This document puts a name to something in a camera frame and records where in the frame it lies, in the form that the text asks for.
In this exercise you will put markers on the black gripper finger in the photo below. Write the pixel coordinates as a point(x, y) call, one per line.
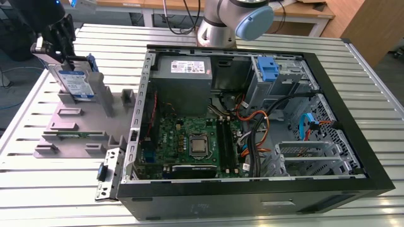
point(66, 35)
point(47, 52)

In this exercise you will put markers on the hard disk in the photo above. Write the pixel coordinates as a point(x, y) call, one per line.
point(75, 85)

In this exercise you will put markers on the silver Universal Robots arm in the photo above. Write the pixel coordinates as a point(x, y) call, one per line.
point(218, 33)

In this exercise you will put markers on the black office chair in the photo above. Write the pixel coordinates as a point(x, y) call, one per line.
point(19, 45)

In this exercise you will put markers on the long wooden top desk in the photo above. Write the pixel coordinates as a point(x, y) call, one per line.
point(132, 4)

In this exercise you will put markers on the grey parts rack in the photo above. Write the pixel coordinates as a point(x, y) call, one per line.
point(88, 123)

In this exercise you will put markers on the green RAM stick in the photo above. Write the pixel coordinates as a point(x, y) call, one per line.
point(79, 135)

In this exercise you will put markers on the grey power supply unit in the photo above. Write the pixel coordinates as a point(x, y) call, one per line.
point(180, 94)

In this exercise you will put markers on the blue VGA port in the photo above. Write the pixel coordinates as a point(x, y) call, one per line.
point(102, 173)

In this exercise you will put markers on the green motherboard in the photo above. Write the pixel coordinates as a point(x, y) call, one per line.
point(202, 123)

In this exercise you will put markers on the silver CPU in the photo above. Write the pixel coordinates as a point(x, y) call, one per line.
point(199, 144)

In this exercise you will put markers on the blue plastic bay latch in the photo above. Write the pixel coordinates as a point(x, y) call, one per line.
point(267, 68)

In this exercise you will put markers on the CPU socket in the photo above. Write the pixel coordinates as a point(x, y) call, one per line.
point(199, 156)

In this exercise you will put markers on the black graphics card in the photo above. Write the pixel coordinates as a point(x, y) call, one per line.
point(192, 170)

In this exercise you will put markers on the silver optical drive bay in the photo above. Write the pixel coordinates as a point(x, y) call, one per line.
point(284, 89)

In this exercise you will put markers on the small wooden top desk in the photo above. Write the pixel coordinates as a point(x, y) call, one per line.
point(300, 11)

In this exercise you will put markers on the black open PC case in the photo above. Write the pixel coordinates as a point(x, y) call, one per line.
point(220, 203)

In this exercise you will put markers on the wooden cabinet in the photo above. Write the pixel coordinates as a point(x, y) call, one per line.
point(372, 28)

